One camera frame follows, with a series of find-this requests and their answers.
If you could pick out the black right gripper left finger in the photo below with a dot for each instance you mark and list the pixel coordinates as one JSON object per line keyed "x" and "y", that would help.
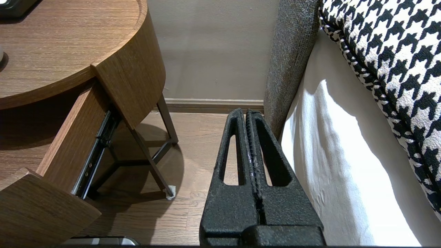
{"x": 227, "y": 210}

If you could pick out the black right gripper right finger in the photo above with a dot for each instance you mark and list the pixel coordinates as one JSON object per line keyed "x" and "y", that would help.
{"x": 286, "y": 210}

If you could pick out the white bed sheet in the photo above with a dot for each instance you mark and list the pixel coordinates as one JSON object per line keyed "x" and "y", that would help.
{"x": 344, "y": 155}

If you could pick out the white robot chassis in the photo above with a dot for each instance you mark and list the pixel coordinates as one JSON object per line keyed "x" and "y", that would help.
{"x": 100, "y": 240}

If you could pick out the grey fabric bed headboard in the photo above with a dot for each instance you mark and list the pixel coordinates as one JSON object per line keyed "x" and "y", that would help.
{"x": 293, "y": 51}

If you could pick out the black white houndstooth pillow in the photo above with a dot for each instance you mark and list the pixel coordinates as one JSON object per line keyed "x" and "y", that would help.
{"x": 389, "y": 51}

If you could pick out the round wooden nightstand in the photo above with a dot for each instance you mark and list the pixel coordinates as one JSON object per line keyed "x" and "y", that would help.
{"x": 69, "y": 41}

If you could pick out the black telephone base white keypad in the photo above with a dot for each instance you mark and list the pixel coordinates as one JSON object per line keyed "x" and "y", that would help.
{"x": 13, "y": 8}

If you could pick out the dark metal nightstand leg frame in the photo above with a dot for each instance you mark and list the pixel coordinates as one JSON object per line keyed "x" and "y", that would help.
{"x": 151, "y": 162}

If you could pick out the wall baseboard strip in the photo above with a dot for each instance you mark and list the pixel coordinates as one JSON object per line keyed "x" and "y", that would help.
{"x": 213, "y": 105}

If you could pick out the black metal drawer slide rail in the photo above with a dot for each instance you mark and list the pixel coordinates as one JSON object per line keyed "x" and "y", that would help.
{"x": 98, "y": 151}

